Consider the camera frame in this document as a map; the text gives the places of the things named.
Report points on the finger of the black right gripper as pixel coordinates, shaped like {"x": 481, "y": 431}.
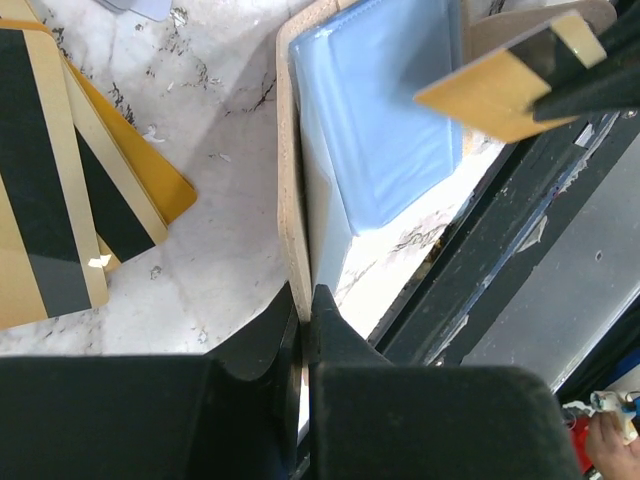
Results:
{"x": 625, "y": 29}
{"x": 612, "y": 85}

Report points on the gold card stack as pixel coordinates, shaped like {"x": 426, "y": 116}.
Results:
{"x": 82, "y": 191}

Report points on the beige card holder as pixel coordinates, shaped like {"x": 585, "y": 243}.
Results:
{"x": 361, "y": 166}

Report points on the silver VIP card stack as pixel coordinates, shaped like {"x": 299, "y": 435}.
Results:
{"x": 155, "y": 10}

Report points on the single gold card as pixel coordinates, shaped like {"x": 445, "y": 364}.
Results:
{"x": 495, "y": 94}

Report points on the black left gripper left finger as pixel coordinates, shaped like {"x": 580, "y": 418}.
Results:
{"x": 231, "y": 413}

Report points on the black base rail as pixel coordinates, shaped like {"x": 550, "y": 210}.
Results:
{"x": 542, "y": 270}

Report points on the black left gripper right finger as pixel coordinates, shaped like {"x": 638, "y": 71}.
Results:
{"x": 372, "y": 419}

